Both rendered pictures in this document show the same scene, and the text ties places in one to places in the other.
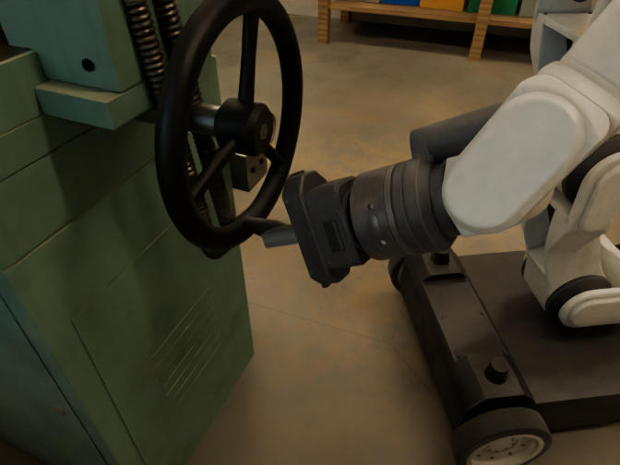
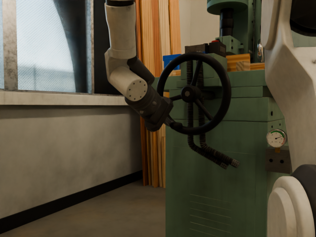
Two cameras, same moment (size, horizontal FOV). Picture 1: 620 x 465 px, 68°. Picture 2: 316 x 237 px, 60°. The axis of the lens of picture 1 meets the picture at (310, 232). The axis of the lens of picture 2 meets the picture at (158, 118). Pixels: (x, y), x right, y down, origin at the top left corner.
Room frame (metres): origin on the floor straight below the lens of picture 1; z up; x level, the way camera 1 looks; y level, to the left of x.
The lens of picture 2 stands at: (0.56, -0.89, 0.77)
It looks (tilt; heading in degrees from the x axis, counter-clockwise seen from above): 3 degrees down; 101
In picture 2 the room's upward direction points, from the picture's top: straight up
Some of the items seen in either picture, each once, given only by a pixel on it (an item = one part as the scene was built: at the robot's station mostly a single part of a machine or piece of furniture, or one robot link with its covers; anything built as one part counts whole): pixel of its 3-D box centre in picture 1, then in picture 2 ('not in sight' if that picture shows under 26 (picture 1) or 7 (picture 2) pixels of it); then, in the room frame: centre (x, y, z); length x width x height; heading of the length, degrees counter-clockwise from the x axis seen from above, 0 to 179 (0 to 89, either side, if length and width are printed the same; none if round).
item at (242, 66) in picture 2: not in sight; (242, 67); (0.67, 0.22, 0.92); 0.04 x 0.03 x 0.04; 135
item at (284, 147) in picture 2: (232, 158); (281, 158); (0.80, 0.15, 0.58); 0.12 x 0.08 x 0.08; 67
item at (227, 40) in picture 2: not in sight; (228, 49); (0.62, 0.40, 1.03); 0.14 x 0.07 x 0.09; 67
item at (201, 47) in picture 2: not in sight; (205, 50); (0.52, 0.21, 0.99); 0.13 x 0.11 x 0.06; 157
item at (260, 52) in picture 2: not in sight; (262, 51); (0.78, 0.46, 1.02); 0.12 x 0.03 x 0.12; 67
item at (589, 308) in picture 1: (583, 280); not in sight; (0.75, -0.64, 0.28); 0.21 x 0.20 x 0.13; 97
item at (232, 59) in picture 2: not in sight; (224, 65); (0.60, 0.32, 0.94); 0.21 x 0.01 x 0.08; 157
